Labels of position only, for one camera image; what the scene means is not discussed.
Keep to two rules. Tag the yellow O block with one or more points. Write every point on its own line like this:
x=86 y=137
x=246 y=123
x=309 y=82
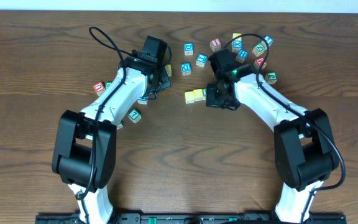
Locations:
x=198 y=94

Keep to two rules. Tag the blue 2 block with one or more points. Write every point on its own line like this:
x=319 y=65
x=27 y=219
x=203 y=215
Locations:
x=267 y=40

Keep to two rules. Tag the blue H block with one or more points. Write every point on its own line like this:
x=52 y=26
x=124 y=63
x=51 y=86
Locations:
x=241 y=56

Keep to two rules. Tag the green N block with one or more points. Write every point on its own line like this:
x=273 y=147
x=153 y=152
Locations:
x=258 y=49

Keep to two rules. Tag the green 4 block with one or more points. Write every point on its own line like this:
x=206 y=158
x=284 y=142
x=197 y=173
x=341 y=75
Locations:
x=120 y=125

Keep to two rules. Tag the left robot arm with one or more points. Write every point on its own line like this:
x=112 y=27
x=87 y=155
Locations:
x=85 y=148

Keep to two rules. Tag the red I block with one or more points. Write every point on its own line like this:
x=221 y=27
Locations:
x=215 y=45

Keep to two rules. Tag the yellow C block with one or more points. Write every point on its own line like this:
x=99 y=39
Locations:
x=189 y=97

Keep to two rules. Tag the yellow S block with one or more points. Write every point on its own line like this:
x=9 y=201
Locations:
x=168 y=69

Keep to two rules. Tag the blue X block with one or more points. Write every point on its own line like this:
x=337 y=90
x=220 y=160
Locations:
x=236 y=46

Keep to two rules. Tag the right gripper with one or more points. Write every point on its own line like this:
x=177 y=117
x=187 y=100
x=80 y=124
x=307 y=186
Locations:
x=215 y=97

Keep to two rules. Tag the blue D block upper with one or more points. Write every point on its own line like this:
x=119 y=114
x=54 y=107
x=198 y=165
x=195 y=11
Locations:
x=188 y=48

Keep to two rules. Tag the blue d block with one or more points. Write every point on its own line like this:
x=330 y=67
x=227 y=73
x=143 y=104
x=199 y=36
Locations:
x=186 y=69
x=188 y=48

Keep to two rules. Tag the green 7 block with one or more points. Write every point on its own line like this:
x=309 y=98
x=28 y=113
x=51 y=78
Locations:
x=134 y=115

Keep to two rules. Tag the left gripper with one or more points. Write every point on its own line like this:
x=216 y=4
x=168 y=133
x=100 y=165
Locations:
x=164 y=80

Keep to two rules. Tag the red U block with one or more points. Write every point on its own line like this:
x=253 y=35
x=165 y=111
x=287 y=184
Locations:
x=99 y=88

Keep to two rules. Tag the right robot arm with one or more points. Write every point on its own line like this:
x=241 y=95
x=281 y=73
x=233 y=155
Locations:
x=303 y=139

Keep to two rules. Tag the yellow block top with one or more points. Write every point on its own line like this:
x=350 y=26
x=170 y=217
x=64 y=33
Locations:
x=236 y=36

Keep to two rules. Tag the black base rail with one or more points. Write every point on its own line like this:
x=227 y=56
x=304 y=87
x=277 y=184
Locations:
x=135 y=218

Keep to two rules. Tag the blue D block lower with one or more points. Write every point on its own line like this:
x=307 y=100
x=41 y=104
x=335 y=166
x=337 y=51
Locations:
x=186 y=69

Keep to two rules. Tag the green J block left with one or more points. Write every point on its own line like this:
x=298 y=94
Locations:
x=107 y=84

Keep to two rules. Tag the red W block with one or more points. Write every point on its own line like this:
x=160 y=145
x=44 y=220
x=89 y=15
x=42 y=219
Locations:
x=260 y=63

